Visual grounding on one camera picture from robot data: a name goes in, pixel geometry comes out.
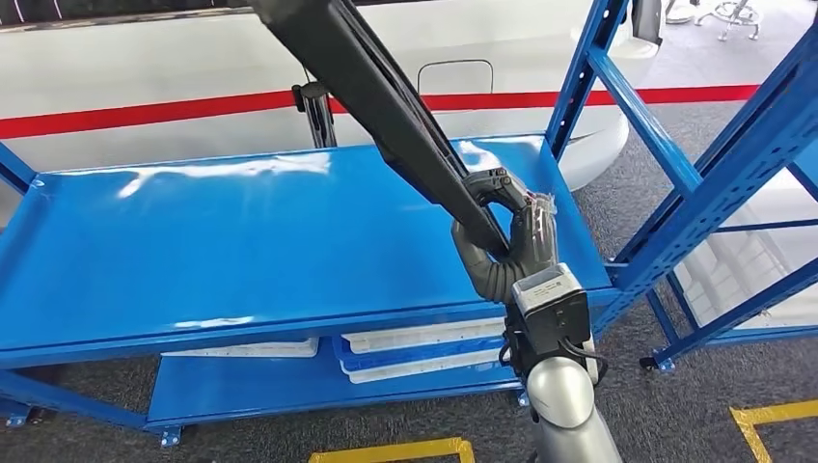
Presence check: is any blue shelf rack with feet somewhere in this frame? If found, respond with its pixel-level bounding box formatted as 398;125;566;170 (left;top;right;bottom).
0;0;818;449

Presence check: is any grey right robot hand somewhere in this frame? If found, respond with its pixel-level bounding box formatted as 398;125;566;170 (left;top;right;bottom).
450;167;561;274

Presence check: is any long black plastic panel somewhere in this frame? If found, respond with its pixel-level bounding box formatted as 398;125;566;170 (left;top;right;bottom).
249;0;512;260

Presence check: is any chrome stool base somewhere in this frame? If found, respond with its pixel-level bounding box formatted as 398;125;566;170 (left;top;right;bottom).
693;0;763;42

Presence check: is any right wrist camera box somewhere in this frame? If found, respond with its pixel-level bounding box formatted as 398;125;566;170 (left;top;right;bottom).
509;262;592;378

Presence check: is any yellow floor tape square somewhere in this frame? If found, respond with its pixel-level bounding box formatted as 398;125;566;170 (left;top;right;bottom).
729;398;818;463
308;437;477;463

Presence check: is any black stand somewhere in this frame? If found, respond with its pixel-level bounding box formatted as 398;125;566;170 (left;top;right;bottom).
291;81;339;150

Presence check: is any blue shelf rack on casters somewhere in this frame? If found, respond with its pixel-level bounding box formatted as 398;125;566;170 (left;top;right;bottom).
639;137;818;375

